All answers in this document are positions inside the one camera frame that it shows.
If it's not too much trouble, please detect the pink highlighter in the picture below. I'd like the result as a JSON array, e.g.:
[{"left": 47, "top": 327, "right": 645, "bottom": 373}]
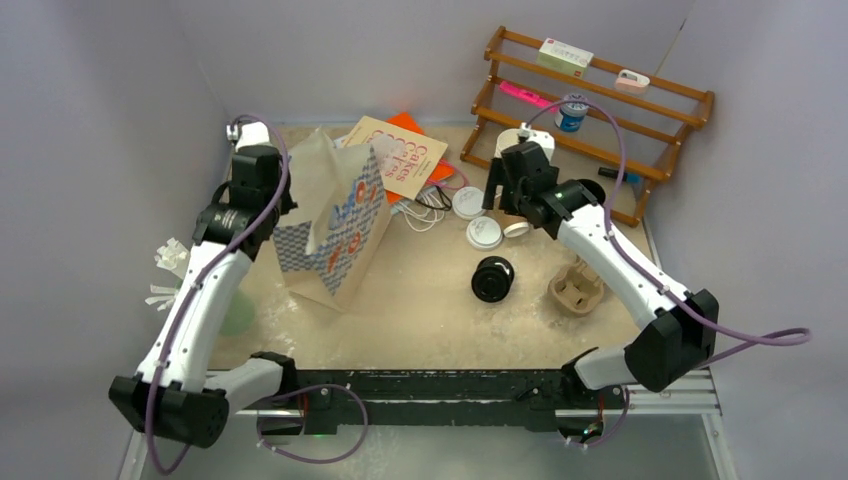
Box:
[{"left": 498, "top": 81, "right": 559, "bottom": 113}]

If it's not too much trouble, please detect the black blue marker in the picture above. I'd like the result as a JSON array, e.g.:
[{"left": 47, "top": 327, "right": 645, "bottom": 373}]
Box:
[{"left": 597, "top": 167, "right": 642, "bottom": 184}]

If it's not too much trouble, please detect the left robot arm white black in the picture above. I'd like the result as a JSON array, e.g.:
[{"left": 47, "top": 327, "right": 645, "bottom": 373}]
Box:
[{"left": 108, "top": 145, "right": 298, "bottom": 448}]

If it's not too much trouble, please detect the green cup holder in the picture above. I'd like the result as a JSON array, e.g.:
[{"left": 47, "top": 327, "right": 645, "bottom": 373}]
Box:
[{"left": 219, "top": 289, "right": 256, "bottom": 337}]

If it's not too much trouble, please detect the blue white jar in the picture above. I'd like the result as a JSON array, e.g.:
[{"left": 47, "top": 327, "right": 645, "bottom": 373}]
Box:
[{"left": 554, "top": 93, "right": 589, "bottom": 133}]

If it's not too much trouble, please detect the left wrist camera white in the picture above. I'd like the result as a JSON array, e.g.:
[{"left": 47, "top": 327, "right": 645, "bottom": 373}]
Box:
[{"left": 225, "top": 121, "right": 272, "bottom": 152}]

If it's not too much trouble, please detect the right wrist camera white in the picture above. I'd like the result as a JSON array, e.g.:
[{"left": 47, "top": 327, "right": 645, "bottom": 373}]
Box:
[{"left": 517, "top": 123, "right": 556, "bottom": 162}]

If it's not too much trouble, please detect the checkered paper bakery bag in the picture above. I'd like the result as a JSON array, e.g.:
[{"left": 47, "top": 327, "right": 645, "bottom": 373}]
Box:
[{"left": 272, "top": 128, "right": 391, "bottom": 311}]

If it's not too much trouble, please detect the stack of white paper cups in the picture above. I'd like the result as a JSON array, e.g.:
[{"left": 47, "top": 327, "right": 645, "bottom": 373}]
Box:
[{"left": 493, "top": 128, "right": 524, "bottom": 158}]

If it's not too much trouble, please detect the white green box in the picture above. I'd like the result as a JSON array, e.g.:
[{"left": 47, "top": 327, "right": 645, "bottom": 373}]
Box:
[{"left": 536, "top": 38, "right": 594, "bottom": 78}]

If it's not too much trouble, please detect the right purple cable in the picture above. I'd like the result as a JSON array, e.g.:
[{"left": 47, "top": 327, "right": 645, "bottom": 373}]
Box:
[{"left": 523, "top": 97, "right": 812, "bottom": 452}]

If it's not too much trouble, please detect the black paper cup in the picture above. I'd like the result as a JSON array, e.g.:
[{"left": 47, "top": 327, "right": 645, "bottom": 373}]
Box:
[{"left": 579, "top": 179, "right": 606, "bottom": 205}]

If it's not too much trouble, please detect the brown paper coffee cup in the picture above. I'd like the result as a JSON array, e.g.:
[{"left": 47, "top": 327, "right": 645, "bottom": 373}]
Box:
[{"left": 492, "top": 210, "right": 531, "bottom": 238}]

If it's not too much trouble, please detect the cakes recipe book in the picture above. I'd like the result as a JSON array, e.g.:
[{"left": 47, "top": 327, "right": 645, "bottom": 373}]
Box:
[{"left": 340, "top": 112, "right": 453, "bottom": 204}]

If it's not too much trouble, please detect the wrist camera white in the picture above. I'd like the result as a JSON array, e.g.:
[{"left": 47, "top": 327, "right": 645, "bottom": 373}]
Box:
[
  {"left": 225, "top": 121, "right": 272, "bottom": 152},
  {"left": 517, "top": 123, "right": 556, "bottom": 162}
]

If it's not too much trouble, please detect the white cup lid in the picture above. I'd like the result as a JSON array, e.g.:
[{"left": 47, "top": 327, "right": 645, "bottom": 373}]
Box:
[
  {"left": 451, "top": 186, "right": 486, "bottom": 221},
  {"left": 466, "top": 216, "right": 503, "bottom": 251}
]

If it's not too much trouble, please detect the pink white tape dispenser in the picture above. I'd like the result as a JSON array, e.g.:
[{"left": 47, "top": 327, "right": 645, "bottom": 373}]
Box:
[{"left": 614, "top": 69, "right": 651, "bottom": 95}]

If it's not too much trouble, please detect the wooden shelf rack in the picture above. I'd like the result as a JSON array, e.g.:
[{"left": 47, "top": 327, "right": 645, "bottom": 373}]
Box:
[{"left": 459, "top": 25, "right": 716, "bottom": 229}]

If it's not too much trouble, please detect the white cup lid lower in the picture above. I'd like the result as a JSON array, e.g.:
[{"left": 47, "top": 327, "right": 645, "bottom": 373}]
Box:
[{"left": 466, "top": 216, "right": 503, "bottom": 251}]

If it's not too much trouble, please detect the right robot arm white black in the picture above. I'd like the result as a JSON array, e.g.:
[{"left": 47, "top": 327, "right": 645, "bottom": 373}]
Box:
[{"left": 483, "top": 141, "right": 719, "bottom": 407}]

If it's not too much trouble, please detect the white cup lid upper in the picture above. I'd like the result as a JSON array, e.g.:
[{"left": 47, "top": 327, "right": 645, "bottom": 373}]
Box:
[{"left": 451, "top": 186, "right": 486, "bottom": 221}]

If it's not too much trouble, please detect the stack of black lids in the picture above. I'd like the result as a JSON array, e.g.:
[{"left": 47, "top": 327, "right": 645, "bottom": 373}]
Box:
[{"left": 471, "top": 256, "right": 515, "bottom": 303}]

